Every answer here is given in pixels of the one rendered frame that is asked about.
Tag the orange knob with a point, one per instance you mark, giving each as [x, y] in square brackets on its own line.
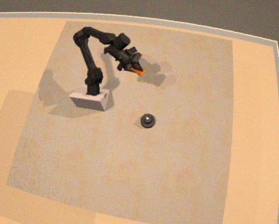
[137, 72]

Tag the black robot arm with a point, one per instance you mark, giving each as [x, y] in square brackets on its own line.
[94, 74]

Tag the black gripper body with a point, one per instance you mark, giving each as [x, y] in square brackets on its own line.
[125, 59]

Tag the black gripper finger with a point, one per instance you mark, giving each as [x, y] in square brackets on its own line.
[137, 67]
[128, 68]

